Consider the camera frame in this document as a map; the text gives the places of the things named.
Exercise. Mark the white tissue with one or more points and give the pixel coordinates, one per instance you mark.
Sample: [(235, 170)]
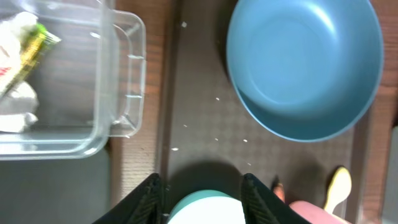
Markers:
[(18, 109), (14, 32)]

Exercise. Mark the light blue rice bowl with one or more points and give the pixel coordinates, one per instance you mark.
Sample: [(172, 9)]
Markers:
[(207, 207)]

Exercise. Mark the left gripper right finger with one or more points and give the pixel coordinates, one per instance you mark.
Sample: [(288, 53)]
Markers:
[(262, 206)]

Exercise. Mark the yellow plastic spoon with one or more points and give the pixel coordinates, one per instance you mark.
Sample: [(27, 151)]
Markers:
[(339, 189)]

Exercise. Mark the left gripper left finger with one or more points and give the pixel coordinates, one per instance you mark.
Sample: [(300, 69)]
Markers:
[(142, 206)]

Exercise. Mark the pink cup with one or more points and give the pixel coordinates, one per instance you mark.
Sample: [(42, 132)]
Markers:
[(315, 214)]

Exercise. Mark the yellow green snack wrapper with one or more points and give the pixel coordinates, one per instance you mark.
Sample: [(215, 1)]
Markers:
[(34, 48)]

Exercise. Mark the orange carrot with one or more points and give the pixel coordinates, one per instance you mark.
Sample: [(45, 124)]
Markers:
[(278, 190)]

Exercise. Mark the crumpled white tissue in bin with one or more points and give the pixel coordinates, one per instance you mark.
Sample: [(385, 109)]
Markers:
[(18, 109)]

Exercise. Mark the black bin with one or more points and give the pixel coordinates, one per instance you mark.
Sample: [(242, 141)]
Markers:
[(56, 191)]

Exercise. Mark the dark blue bowl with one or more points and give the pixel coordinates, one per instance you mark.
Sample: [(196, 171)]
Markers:
[(306, 70)]

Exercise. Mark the dark brown serving tray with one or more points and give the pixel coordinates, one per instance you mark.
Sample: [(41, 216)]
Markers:
[(207, 139)]

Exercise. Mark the clear plastic bin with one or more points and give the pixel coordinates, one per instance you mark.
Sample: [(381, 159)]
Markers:
[(90, 86)]

